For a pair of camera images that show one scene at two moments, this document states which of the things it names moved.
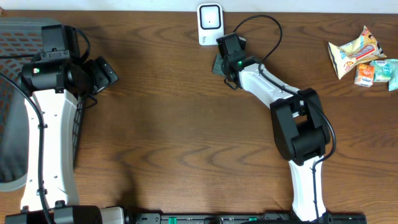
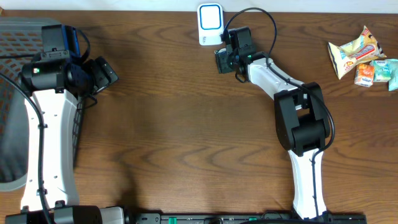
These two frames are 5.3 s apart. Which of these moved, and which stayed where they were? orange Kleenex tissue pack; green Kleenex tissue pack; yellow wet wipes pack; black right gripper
Moved: black right gripper
Stayed: yellow wet wipes pack; green Kleenex tissue pack; orange Kleenex tissue pack
